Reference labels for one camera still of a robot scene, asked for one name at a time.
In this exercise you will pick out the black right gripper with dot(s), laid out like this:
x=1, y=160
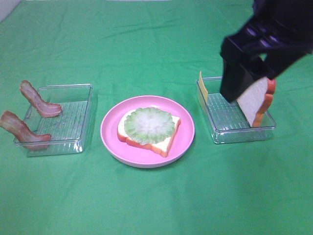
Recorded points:
x=278, y=34

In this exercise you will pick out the bread slice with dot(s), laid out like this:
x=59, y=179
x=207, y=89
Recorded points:
x=256, y=100
x=161, y=148

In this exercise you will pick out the green lettuce leaf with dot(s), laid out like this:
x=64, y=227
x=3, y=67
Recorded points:
x=149, y=125

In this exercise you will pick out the bacon strip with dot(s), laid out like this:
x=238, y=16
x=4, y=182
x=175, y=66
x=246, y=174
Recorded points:
x=45, y=109
x=11, y=123

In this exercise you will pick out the yellow cheese slice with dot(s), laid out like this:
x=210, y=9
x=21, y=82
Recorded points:
x=203, y=88

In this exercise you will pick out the right clear plastic tray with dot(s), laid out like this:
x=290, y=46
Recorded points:
x=226, y=122

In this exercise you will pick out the clear plastic tray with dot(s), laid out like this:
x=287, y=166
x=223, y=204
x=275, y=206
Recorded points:
x=71, y=130
x=226, y=122

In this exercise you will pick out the green tablecloth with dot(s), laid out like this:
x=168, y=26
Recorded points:
x=130, y=48

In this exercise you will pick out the pink round plate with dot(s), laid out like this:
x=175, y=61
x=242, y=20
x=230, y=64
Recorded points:
x=139, y=157

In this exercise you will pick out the left clear plastic tray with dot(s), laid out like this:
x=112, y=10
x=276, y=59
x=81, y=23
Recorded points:
x=71, y=130

